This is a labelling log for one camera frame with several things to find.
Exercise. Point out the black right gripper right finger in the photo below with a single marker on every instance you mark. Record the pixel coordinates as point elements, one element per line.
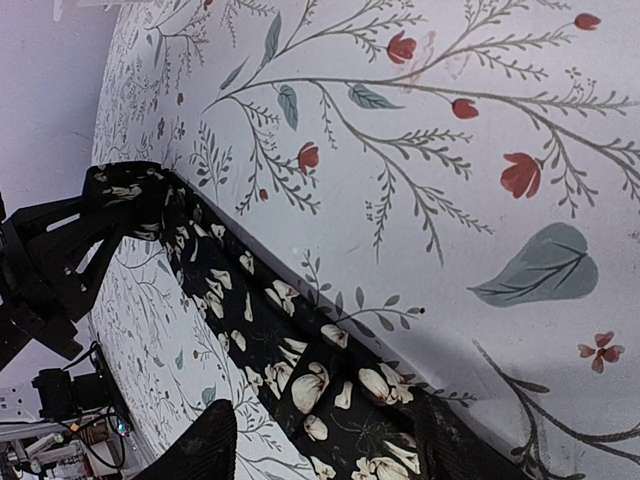
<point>448,449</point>

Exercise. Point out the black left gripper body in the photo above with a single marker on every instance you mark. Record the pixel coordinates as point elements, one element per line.
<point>31,304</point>

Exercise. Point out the black white floral tie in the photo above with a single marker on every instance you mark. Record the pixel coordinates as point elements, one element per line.
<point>343,408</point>

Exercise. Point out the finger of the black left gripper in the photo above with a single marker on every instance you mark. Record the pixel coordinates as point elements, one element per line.
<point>77,254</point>

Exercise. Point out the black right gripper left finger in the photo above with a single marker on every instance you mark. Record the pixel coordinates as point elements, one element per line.
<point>205,451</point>

